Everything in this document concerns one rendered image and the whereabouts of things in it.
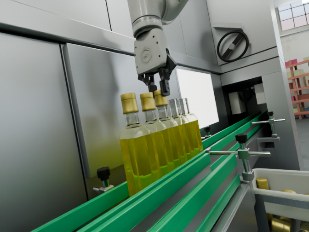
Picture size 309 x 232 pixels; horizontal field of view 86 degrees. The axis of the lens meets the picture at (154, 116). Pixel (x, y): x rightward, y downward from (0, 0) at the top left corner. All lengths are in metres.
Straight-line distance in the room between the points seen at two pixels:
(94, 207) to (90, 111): 0.22
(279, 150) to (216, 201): 1.04
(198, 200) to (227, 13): 1.36
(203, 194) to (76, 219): 0.23
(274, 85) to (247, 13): 0.52
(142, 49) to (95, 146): 0.28
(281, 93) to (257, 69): 0.21
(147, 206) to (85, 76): 0.34
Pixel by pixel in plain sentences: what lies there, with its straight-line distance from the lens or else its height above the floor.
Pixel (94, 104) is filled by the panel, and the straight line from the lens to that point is 0.47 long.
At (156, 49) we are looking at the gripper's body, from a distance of 0.45.
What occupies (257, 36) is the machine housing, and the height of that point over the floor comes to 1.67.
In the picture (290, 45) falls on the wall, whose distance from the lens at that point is 11.59.
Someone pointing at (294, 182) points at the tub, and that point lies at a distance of 0.75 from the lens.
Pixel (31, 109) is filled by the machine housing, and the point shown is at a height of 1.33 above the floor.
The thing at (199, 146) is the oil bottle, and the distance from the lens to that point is 0.55.
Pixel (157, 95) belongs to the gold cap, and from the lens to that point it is 0.45.
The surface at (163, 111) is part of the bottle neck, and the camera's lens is 0.45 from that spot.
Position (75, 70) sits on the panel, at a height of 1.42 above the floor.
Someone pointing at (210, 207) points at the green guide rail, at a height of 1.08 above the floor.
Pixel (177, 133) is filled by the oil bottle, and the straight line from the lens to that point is 0.45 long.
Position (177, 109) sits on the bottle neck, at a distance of 0.50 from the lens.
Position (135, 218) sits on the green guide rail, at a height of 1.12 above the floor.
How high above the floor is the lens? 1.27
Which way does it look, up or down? level
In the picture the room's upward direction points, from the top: 10 degrees counter-clockwise
